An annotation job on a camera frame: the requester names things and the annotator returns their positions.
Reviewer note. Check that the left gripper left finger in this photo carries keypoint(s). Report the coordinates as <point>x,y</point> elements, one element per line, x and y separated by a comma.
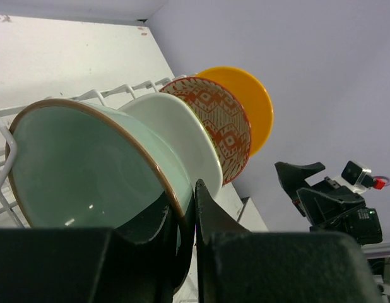
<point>91,265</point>

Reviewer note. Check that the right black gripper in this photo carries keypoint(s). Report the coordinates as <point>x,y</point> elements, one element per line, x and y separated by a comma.
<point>321,204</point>

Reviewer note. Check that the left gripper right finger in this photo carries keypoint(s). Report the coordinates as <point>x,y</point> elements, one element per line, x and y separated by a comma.
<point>237,265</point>

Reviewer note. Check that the yellow plastic bowl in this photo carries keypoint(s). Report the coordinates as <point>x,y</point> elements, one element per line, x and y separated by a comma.
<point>252,95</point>

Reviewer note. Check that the blue zigzag patterned bowl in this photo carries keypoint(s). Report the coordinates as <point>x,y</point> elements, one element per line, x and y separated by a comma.
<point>222,116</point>

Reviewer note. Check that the mint green bowl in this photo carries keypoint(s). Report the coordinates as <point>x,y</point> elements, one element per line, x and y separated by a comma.
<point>94,167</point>

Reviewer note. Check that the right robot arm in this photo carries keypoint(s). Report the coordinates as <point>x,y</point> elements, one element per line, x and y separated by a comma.
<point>359,221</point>

